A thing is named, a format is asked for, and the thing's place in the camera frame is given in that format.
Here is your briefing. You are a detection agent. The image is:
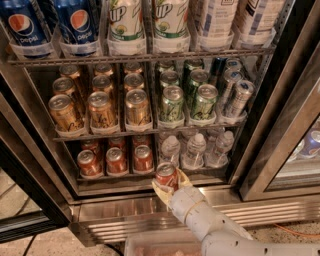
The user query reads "left 7up bottle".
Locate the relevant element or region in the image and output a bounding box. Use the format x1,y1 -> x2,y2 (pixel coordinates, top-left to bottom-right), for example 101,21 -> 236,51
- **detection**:
108,0 -> 143,55

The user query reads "left blue pepsi bottle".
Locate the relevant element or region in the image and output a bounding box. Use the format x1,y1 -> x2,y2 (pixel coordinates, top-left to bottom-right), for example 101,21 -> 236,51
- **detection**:
0,0 -> 51,47

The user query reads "second row gold can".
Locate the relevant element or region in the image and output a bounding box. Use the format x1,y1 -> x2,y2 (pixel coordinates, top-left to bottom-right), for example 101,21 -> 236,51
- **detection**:
52,77 -> 78,101
124,73 -> 144,91
92,75 -> 114,94

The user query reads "black cable on floor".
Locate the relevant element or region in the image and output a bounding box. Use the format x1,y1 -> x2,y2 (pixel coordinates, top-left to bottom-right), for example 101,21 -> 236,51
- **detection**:
22,233 -> 38,256

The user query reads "front middle gold can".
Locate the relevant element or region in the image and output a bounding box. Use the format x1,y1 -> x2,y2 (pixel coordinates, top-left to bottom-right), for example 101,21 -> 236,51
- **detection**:
88,91 -> 117,129

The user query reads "blue can behind glass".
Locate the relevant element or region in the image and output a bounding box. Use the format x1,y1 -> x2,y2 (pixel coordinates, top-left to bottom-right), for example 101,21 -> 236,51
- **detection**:
299,128 -> 320,158

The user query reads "second row green can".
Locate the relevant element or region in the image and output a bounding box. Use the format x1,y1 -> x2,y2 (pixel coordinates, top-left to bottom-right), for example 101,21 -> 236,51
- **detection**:
160,70 -> 180,88
186,69 -> 209,100

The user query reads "right blue pepsi bottle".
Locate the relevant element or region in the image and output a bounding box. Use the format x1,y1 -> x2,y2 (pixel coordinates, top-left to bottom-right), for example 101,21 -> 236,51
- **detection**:
53,0 -> 99,57

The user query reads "right 7up bottle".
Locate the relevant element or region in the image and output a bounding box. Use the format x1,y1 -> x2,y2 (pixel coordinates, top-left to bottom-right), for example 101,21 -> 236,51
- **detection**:
152,0 -> 189,53

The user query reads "orange cable on floor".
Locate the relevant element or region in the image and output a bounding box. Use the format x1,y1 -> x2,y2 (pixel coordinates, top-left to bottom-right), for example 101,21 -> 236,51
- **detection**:
273,223 -> 320,239

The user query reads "blue pepsi bottle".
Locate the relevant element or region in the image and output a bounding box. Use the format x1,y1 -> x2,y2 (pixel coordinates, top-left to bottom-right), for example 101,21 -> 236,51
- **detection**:
0,0 -> 51,47
53,0 -> 99,57

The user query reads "left clear water bottle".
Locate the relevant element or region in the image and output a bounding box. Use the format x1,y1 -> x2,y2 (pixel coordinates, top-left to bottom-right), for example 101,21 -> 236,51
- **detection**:
160,135 -> 181,167

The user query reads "white labelled bottle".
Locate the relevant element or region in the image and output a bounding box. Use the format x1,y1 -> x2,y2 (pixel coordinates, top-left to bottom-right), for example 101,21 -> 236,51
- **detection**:
234,0 -> 285,49
196,0 -> 238,52

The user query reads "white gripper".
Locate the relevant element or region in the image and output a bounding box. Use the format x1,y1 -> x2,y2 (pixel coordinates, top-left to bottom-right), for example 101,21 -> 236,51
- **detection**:
152,169 -> 213,230

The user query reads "clear water bottle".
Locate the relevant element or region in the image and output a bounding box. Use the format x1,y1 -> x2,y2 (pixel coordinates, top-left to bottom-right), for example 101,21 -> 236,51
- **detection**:
182,133 -> 206,170
160,135 -> 181,167
206,131 -> 234,168

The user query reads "front left green can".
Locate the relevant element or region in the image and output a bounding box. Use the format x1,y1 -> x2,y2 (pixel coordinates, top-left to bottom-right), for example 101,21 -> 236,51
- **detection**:
160,86 -> 184,122

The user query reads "right clear water bottle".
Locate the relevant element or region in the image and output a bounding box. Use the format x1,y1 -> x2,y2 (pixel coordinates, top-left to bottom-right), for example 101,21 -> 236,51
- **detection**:
206,131 -> 234,168

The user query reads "middle clear water bottle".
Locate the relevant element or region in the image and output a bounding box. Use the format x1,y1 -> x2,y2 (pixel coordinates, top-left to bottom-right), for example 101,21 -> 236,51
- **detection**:
182,133 -> 206,170

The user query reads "second row right gold can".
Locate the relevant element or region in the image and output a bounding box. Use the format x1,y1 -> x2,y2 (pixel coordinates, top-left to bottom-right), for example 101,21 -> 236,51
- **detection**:
124,73 -> 144,91

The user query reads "second row left gold can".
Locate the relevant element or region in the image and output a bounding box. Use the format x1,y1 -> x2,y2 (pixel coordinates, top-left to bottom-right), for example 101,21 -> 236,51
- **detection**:
52,77 -> 78,101

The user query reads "silver slim can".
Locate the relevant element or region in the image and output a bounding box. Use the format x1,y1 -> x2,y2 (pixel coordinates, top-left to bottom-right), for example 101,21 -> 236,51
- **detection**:
219,69 -> 243,105
225,80 -> 255,118

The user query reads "front silver slim can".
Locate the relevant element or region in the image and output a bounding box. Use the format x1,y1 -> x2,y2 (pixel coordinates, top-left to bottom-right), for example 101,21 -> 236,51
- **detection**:
225,80 -> 255,118

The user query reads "front right gold can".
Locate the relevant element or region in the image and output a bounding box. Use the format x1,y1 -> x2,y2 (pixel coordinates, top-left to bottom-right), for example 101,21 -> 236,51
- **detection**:
125,89 -> 151,126

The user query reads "second row left green can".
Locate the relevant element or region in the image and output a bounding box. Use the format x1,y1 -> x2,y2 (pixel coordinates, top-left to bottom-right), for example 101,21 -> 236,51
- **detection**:
160,70 -> 180,88

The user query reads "second row right green can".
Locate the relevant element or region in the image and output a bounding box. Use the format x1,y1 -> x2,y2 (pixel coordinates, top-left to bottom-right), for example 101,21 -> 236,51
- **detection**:
186,69 -> 209,100

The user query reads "red coke can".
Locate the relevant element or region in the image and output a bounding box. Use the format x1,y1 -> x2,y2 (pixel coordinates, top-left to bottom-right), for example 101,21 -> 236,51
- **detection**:
156,162 -> 178,191
134,145 -> 153,172
77,150 -> 102,178
106,147 -> 128,176

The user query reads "right white labelled bottle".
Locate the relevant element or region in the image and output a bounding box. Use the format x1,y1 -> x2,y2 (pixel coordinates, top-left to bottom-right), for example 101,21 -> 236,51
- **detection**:
234,0 -> 285,49

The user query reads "clear plastic bin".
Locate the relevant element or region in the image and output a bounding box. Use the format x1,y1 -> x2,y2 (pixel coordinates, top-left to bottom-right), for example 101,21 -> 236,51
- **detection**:
124,229 -> 201,256

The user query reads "stainless steel fridge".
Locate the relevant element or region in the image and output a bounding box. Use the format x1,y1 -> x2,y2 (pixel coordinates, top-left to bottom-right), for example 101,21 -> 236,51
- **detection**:
0,0 -> 320,246

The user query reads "second row middle gold can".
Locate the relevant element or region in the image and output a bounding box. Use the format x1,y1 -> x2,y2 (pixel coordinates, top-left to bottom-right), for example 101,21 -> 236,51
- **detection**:
92,75 -> 114,94

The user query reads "front left gold can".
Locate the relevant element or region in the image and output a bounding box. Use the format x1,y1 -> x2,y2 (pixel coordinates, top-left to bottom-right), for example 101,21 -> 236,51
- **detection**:
48,94 -> 84,132

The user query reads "7up bottle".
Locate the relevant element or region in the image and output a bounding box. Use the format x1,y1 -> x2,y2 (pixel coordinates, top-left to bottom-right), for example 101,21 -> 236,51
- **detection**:
152,0 -> 189,53
108,0 -> 143,55

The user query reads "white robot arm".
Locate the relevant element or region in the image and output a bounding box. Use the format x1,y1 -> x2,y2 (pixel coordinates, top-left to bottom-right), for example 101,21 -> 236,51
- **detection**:
152,163 -> 320,256

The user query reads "left white labelled bottle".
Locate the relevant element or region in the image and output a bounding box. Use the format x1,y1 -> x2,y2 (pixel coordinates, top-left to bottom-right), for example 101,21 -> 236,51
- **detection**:
196,0 -> 238,52

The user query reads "front right green can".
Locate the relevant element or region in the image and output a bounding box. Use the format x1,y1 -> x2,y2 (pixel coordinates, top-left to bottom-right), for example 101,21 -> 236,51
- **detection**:
190,84 -> 218,120

